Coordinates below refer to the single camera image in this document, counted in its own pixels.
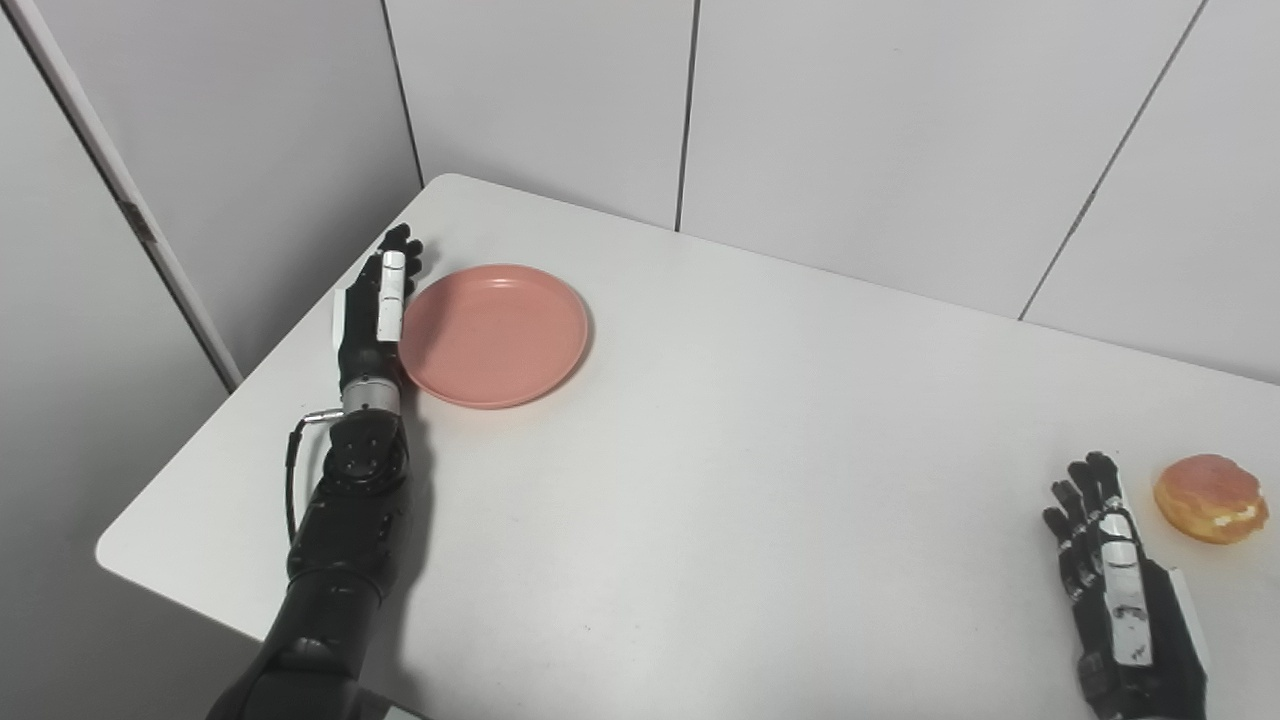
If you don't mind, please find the cream puff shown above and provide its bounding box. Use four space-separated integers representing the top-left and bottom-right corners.
1153 454 1270 546

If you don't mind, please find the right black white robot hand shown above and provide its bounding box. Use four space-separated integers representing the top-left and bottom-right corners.
1042 451 1211 720

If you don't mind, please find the pink plate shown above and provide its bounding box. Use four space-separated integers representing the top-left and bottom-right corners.
398 264 590 410

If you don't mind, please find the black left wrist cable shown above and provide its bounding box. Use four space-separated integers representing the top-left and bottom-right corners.
285 408 345 546

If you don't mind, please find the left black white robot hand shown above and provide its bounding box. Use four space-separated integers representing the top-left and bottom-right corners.
332 224 425 393

